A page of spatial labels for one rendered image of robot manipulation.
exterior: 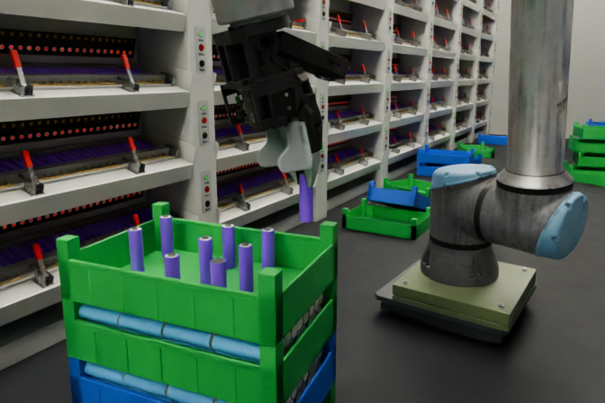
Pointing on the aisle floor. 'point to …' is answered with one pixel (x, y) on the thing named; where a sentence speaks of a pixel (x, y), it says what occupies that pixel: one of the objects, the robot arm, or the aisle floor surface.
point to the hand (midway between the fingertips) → (307, 174)
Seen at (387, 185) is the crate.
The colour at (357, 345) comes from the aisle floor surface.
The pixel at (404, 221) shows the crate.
